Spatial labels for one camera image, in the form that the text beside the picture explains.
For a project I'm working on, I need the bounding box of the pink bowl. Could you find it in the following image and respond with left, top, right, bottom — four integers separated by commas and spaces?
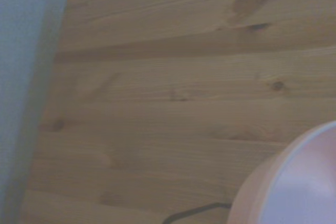
227, 120, 336, 224

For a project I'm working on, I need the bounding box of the dark metal wire hook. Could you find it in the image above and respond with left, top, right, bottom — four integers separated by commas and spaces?
162, 202, 232, 224

